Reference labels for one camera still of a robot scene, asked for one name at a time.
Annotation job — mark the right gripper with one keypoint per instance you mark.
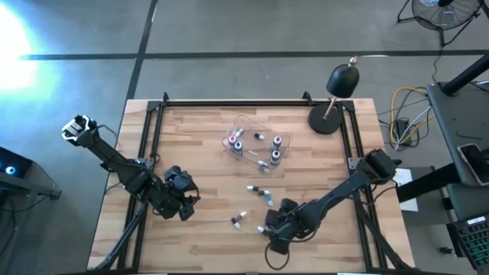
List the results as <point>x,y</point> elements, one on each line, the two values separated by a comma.
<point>282,233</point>

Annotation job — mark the clear plastic bin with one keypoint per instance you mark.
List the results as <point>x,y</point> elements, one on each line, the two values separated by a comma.
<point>252,126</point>

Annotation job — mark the black upright post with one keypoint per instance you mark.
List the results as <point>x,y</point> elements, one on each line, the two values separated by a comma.
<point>466,74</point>
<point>424,183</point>

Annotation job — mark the white paper sheet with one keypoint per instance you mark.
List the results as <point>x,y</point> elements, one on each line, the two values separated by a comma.
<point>407,195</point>

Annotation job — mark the large red food coloring bottle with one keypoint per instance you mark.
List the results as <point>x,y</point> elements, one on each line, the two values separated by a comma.
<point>232,139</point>

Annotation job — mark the black power strip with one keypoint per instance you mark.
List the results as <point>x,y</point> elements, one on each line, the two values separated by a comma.
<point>403,131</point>

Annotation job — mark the black hex key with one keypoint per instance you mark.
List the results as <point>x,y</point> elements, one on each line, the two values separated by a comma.
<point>470,136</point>

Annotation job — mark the black brass-stem desk lamp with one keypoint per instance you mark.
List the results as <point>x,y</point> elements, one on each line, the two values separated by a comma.
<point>342,81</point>

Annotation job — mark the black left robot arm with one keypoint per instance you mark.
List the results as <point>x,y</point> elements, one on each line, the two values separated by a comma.
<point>114,160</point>

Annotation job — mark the dark grey workbench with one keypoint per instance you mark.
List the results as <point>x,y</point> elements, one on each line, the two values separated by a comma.
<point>451,122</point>

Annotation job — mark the smartphone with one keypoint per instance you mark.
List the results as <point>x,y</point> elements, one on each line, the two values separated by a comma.
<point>473,160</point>

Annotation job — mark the small blue food coloring bottle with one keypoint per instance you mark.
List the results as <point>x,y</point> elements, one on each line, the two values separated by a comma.
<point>268,200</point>

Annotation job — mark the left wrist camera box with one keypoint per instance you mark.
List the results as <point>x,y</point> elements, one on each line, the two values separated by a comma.
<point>187,212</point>

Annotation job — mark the large blue food coloring bottle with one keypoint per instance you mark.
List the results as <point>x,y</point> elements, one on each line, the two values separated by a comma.
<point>238,146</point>

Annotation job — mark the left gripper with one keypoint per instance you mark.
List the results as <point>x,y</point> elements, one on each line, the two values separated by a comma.
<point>175,187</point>

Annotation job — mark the black backlit keyboard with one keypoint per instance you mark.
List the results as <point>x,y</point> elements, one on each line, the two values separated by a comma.
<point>471,240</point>

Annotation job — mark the large black food coloring bottle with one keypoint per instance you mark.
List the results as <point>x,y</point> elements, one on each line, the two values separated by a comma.
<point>275,156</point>

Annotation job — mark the black computer with blue light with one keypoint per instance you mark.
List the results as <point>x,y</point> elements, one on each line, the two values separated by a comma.
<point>11,164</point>

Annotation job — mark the black floor fan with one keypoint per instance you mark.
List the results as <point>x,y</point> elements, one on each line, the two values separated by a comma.
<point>445,15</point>

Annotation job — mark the large purple food coloring bottle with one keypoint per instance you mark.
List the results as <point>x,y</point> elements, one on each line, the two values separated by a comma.
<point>277,140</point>

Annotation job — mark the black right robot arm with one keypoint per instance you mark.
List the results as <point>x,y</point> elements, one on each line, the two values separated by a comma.
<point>344,189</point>

